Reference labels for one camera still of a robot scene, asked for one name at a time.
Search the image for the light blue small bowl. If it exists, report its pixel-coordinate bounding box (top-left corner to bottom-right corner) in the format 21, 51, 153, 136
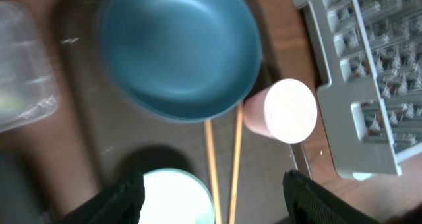
139, 168, 216, 224

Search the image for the pink cup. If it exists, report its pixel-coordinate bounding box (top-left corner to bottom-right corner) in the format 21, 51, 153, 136
243, 78, 318, 144

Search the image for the blue plate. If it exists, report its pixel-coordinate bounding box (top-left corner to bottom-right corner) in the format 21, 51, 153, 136
96, 0, 262, 123

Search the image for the brown serving tray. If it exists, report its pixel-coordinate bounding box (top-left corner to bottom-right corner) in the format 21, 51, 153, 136
51, 0, 310, 223

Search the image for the grey dishwasher rack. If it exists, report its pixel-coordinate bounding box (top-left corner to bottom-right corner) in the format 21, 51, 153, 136
293, 0, 421, 181

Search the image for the clear plastic waste bin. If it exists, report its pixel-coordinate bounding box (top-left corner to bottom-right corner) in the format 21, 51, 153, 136
1, 1, 59, 132

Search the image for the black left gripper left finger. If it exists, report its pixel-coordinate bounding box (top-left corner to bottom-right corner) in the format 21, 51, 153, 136
55, 172, 145, 224

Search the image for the wooden chopstick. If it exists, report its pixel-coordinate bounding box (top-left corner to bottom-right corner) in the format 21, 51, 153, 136
204, 120, 222, 224
228, 103, 243, 224

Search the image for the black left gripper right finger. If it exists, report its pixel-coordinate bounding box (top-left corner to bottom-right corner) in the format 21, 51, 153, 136
283, 170, 378, 224

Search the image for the black plastic tray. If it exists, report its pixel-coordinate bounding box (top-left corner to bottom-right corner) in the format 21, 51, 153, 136
1, 152, 45, 224

